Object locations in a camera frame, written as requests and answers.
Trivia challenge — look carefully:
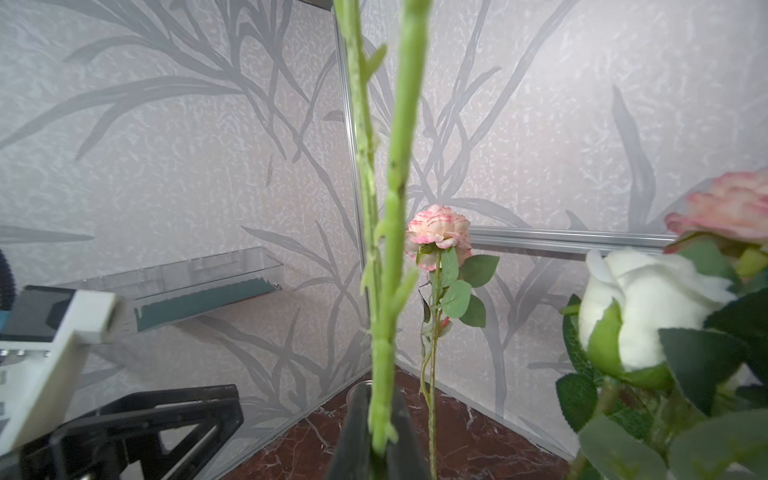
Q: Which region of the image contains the pink lisianthus flower stem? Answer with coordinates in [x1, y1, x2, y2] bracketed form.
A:
[664, 169, 767, 281]

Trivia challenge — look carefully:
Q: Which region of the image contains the clear acrylic wall shelf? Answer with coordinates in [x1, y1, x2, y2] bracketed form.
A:
[61, 247, 283, 337]

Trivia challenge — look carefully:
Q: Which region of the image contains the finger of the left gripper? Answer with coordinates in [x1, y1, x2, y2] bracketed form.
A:
[1, 384, 244, 479]

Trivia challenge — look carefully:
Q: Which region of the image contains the white rose stem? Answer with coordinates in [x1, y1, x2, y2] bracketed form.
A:
[556, 242, 767, 479]

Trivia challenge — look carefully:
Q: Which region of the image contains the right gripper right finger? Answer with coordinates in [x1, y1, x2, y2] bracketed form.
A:
[386, 391, 431, 480]

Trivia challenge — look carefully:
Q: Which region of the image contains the purple blue glass vase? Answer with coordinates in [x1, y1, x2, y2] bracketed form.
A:
[346, 379, 372, 407]

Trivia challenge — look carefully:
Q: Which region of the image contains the pink white carnation stem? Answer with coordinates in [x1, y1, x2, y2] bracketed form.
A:
[334, 1, 431, 458]

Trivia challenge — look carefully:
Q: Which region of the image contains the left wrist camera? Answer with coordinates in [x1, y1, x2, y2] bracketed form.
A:
[1, 285, 119, 454]

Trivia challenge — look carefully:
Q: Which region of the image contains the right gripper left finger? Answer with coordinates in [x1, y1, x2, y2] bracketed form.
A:
[325, 395, 371, 480]

